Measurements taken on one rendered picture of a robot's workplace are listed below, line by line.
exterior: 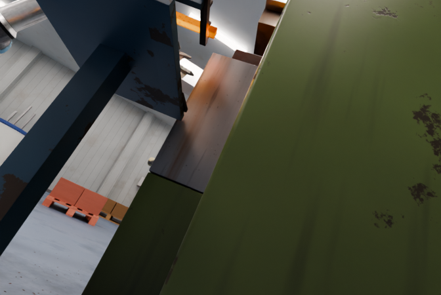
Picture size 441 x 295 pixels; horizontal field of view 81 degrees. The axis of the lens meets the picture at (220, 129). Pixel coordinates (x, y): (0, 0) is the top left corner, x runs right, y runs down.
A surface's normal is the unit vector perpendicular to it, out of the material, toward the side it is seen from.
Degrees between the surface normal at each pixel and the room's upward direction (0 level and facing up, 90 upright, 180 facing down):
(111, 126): 90
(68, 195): 90
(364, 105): 90
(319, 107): 90
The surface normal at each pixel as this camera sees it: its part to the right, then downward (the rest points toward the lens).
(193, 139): -0.01, -0.44
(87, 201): 0.46, -0.21
